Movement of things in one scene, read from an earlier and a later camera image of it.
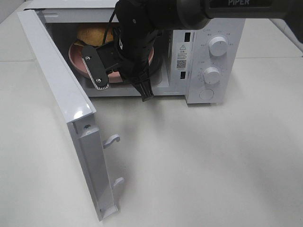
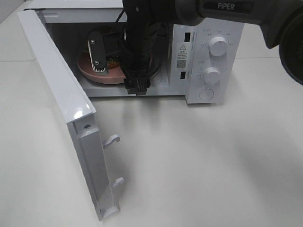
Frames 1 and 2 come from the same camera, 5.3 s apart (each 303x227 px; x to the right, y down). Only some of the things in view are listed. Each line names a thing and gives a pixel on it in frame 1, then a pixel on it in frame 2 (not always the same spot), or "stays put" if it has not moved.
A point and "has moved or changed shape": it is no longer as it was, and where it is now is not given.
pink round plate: [76, 60] has moved or changed shape
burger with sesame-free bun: [92, 35] has moved or changed shape
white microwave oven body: [206, 64] stays put
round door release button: [207, 94] stays put
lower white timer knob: [211, 75] stays put
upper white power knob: [218, 46] stays put
